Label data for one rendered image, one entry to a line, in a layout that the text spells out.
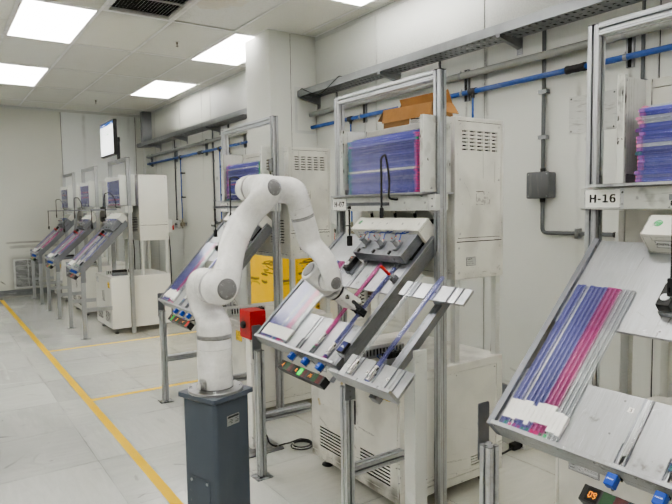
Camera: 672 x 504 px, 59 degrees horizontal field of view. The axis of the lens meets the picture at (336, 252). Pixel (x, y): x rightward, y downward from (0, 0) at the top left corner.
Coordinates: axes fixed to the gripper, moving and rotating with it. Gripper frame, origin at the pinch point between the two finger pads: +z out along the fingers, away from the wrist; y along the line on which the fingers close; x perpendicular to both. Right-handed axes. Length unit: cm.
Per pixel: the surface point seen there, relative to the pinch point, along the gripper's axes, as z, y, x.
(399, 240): -1.0, -0.3, -35.8
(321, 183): 18, 135, -90
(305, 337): -2.2, 22.7, 18.3
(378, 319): 2.5, -10.1, 0.6
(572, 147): 92, 22, -170
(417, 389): 10.0, -40.1, 20.3
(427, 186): -10, -12, -57
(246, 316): 4, 94, 16
